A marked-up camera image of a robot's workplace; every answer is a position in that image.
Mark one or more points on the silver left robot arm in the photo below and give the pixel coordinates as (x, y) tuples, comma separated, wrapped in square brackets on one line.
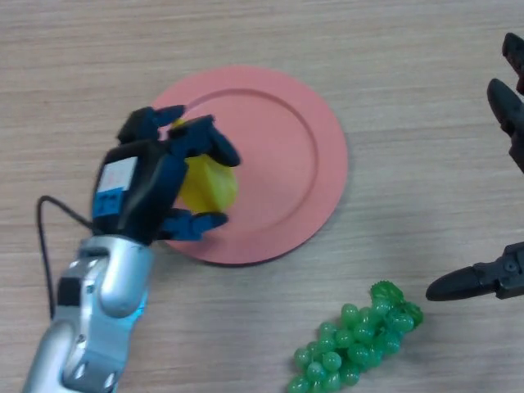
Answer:
[(110, 286)]

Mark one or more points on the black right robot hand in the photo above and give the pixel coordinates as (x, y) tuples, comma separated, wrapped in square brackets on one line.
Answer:
[(505, 274)]

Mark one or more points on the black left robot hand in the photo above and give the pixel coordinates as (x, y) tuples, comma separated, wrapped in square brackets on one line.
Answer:
[(139, 188)]

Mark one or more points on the yellow starfruit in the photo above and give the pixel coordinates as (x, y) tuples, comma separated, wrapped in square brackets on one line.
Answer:
[(209, 188)]

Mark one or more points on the green grape bunch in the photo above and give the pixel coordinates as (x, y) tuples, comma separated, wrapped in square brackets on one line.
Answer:
[(356, 344)]

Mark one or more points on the pink round plate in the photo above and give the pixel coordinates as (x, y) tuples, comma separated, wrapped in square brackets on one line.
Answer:
[(278, 163)]

